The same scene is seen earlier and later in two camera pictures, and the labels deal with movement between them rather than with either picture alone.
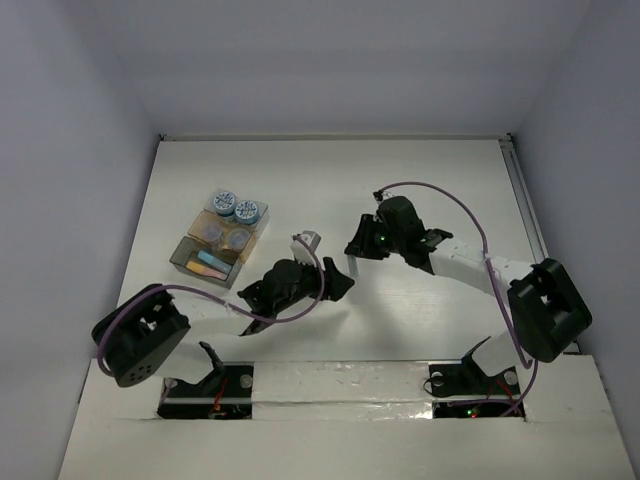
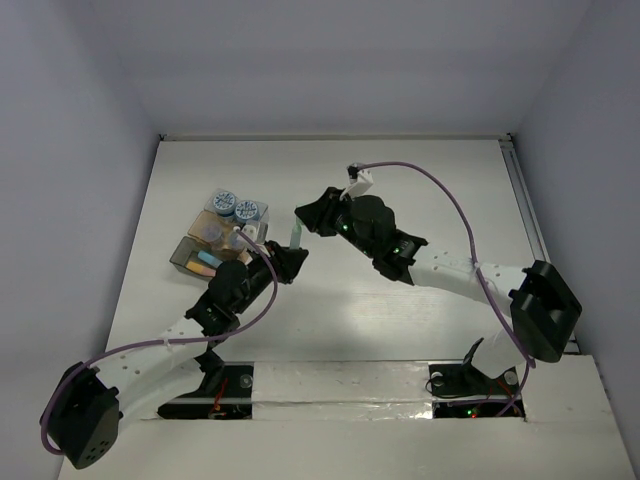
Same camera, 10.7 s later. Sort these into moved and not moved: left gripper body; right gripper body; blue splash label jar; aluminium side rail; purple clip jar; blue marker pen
Moved: right gripper body; left gripper body
Not moved: blue splash label jar; blue marker pen; purple clip jar; aluminium side rail
